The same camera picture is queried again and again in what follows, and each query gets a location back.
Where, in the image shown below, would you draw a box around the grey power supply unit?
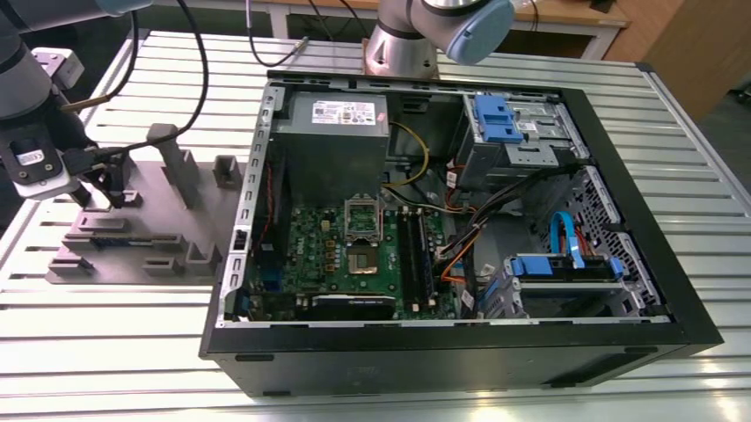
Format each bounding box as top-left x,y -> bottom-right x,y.
273,91 -> 393,207

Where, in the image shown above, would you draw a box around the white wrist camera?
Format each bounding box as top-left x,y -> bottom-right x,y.
0,127 -> 82,200

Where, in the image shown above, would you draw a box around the black cable with gold plug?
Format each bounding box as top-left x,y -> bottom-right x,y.
62,8 -> 143,113

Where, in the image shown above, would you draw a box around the grey plastic parts rack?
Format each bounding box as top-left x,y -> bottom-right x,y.
45,123 -> 243,286

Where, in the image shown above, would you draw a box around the yellow power wires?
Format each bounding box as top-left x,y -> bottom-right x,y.
385,120 -> 434,190

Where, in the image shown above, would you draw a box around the black cable with metal plug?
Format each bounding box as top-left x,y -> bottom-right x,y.
245,0 -> 311,62

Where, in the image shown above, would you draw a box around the dark RAM stick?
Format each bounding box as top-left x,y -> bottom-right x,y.
93,236 -> 158,247

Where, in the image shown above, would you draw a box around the black open PC case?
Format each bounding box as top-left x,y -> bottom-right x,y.
198,69 -> 725,399

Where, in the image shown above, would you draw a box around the green Dell motherboard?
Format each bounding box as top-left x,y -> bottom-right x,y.
281,202 -> 466,323

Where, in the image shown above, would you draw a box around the grey metal disk bay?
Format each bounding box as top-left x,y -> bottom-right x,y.
481,252 -> 669,324

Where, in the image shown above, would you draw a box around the black sleeved cable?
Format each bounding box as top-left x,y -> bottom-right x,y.
437,162 -> 591,260

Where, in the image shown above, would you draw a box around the grey metal drive cage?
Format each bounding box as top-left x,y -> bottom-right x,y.
457,91 -> 591,190

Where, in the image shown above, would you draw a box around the black Nvidia graphics card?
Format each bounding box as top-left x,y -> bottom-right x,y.
297,292 -> 398,322

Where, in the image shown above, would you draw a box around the blue flat SATA cable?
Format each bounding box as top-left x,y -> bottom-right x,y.
551,211 -> 589,269

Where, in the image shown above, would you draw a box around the blue disk carrier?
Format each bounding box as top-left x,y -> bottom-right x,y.
507,256 -> 625,283

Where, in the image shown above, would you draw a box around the black case fan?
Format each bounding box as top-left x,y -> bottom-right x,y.
253,149 -> 290,258

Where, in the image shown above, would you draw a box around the metal socket cover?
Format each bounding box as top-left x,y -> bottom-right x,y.
343,198 -> 386,245

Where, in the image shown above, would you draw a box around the red black twisted wire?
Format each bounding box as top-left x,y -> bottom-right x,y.
249,157 -> 283,256

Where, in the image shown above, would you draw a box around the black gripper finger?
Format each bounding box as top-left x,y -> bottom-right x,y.
99,151 -> 130,210
69,174 -> 95,208

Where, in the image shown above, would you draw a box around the black RAM slot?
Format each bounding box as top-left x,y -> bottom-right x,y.
395,207 -> 422,311
407,207 -> 433,311
399,207 -> 426,311

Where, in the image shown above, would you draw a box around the orange red wire bundle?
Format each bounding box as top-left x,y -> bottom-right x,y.
438,228 -> 489,285

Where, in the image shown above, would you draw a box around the wooden cabinet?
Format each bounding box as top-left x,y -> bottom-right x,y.
603,0 -> 751,124

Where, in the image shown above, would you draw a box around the CPU socket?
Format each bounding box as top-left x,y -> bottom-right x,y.
346,245 -> 383,276

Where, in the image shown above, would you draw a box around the black camera cable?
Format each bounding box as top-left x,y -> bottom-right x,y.
62,0 -> 211,178

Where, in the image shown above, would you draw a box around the blue plastic drive latch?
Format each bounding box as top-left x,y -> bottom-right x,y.
474,94 -> 526,145

